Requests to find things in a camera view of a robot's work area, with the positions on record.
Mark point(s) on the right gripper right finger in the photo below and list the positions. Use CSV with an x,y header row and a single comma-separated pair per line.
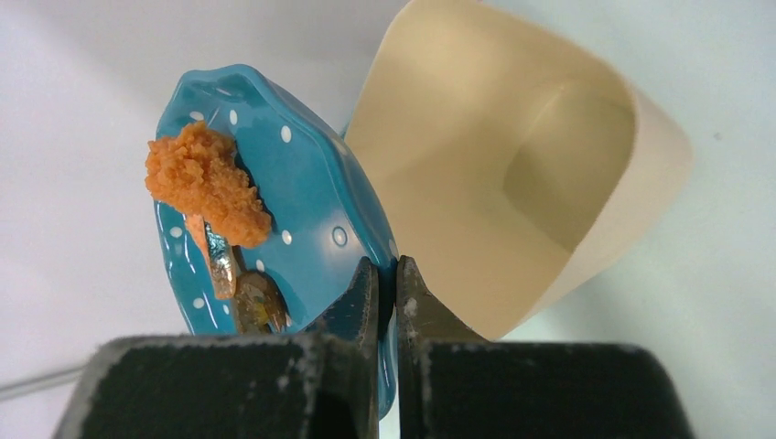
x,y
454,383

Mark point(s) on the dark food scrap blue plate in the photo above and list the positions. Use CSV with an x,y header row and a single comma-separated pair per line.
x,y
258,305

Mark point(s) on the salmon piece on blue plate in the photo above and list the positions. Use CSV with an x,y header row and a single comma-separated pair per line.
x,y
218,256

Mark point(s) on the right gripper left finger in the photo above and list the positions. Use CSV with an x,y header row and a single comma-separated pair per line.
x,y
318,383

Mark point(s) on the blue dotted plate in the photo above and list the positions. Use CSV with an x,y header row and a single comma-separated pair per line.
x,y
326,215

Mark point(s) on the cream waste bin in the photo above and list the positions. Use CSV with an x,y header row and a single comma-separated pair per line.
x,y
512,164

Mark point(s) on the orange food on blue plate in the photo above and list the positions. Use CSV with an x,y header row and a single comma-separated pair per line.
x,y
195,173

